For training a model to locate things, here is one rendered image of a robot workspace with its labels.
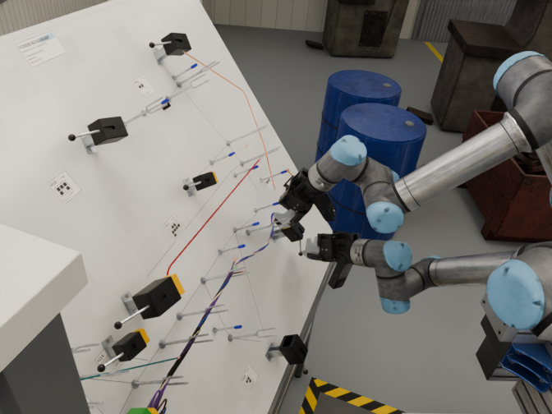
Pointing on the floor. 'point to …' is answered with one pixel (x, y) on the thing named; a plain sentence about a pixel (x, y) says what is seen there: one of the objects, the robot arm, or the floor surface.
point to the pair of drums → (362, 104)
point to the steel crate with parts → (511, 192)
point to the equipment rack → (38, 325)
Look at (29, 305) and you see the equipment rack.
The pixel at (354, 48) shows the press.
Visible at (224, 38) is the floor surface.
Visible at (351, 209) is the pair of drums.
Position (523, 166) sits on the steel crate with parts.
